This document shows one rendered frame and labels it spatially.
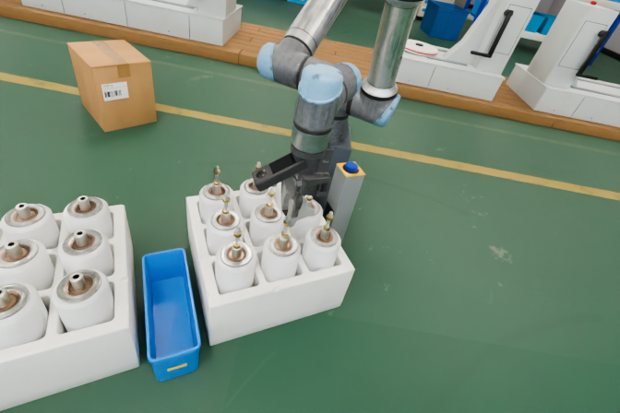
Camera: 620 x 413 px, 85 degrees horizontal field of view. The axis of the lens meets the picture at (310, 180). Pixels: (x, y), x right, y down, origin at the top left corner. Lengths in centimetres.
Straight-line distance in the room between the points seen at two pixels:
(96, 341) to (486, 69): 276
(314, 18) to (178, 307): 82
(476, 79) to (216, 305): 245
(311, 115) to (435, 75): 219
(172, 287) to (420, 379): 73
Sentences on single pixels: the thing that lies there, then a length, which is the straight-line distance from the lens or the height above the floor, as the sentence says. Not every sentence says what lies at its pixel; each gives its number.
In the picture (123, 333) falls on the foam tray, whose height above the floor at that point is 17.
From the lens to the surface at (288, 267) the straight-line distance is 87.
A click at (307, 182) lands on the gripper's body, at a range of 69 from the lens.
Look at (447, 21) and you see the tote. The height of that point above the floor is 22.
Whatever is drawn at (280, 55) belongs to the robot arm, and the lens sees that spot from 74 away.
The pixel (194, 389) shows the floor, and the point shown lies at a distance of 97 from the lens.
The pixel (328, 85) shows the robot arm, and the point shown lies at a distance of 59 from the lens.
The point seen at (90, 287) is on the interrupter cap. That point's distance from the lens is 83.
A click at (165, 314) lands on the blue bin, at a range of 106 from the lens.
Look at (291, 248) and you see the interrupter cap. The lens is 86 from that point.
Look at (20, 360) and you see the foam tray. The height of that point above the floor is 17.
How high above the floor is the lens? 90
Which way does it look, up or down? 37 degrees down
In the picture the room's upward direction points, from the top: 13 degrees clockwise
